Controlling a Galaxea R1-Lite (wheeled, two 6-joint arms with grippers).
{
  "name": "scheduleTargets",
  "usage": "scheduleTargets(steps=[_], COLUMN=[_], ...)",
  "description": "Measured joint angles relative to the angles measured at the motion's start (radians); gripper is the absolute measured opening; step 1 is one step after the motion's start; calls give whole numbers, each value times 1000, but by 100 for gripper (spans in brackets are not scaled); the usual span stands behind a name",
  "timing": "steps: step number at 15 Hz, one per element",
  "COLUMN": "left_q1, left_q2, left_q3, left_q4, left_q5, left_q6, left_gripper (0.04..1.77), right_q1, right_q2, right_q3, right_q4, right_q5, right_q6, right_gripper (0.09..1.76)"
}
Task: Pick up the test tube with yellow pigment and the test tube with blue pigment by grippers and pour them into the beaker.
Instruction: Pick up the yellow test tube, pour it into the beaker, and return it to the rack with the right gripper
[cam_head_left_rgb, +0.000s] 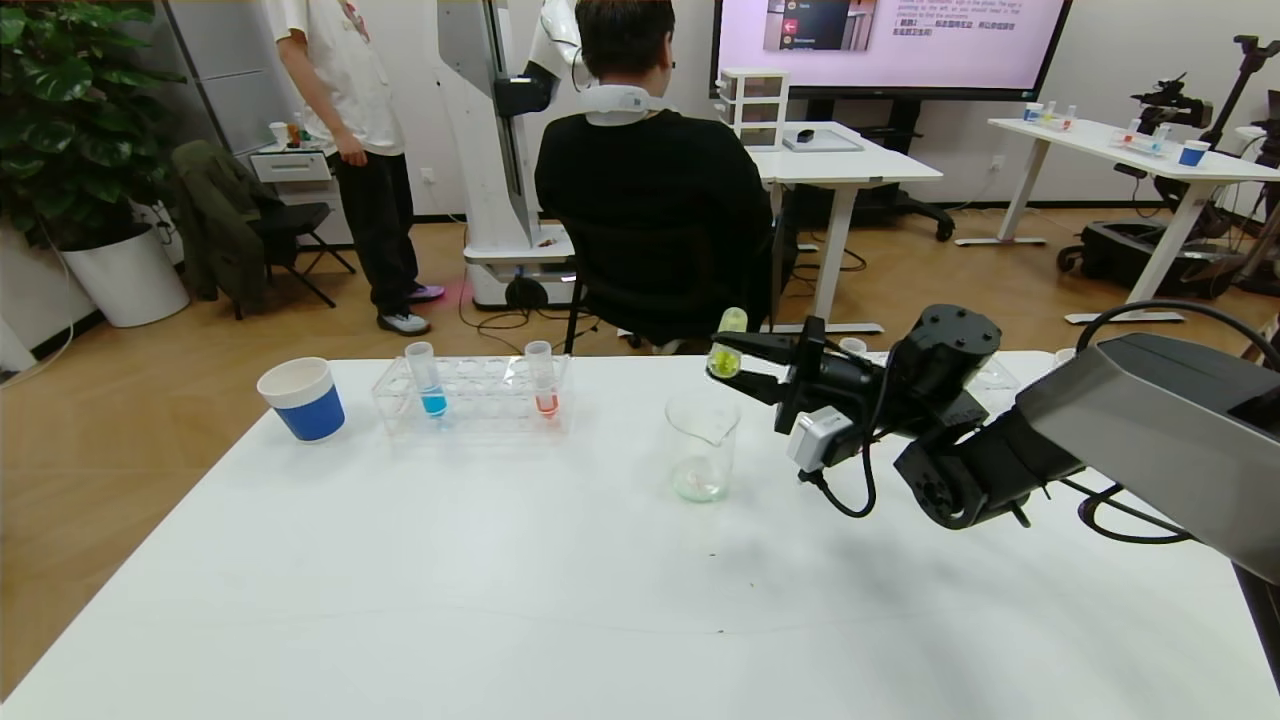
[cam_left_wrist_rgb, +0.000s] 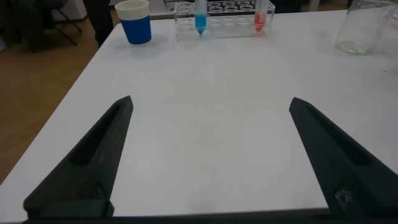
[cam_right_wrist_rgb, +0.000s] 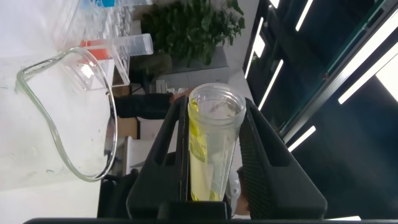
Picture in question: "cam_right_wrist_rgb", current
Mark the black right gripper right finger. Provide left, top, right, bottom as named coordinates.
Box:
left=238, top=98, right=328, bottom=220

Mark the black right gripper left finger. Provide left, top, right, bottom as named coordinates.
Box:
left=126, top=95, right=190, bottom=219

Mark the yellow pigment test tube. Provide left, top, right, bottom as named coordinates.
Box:
left=187, top=82, right=247, bottom=202

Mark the clear glass beaker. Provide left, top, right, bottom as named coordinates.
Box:
left=15, top=46, right=118, bottom=183

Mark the orange pigment test tube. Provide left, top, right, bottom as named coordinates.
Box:
left=79, top=33, right=154, bottom=60

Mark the clear acrylic test tube rack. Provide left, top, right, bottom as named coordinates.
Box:
left=52, top=0, right=135, bottom=91

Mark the green leafy plant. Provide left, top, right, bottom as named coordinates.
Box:
left=141, top=0, right=246, bottom=68

